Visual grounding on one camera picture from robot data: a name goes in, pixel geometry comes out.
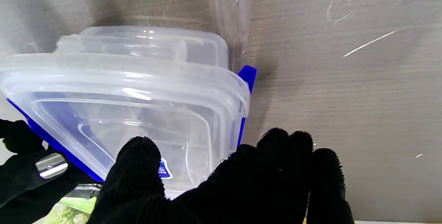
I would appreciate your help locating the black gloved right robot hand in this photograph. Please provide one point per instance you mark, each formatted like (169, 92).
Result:
(27, 175)

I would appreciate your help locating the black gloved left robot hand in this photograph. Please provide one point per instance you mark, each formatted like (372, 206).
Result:
(241, 186)

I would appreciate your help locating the clear lid with green sheet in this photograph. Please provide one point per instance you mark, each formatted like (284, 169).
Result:
(81, 198)

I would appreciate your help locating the large clear lid blue sticker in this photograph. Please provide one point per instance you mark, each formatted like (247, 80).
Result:
(138, 89)

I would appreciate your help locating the clear container with blue clips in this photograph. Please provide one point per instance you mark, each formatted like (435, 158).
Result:
(155, 44)

